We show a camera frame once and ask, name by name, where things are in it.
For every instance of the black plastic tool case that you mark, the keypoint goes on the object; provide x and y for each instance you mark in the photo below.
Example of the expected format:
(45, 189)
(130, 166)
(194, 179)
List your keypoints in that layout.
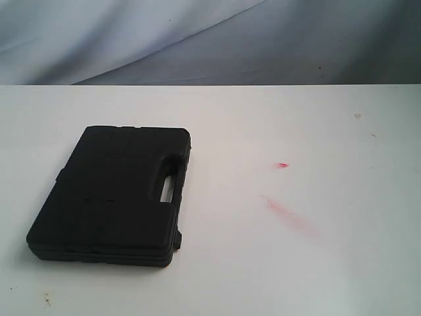
(117, 199)

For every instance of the grey backdrop cloth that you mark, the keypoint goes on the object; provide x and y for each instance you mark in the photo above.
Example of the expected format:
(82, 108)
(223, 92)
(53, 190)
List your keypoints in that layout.
(210, 42)

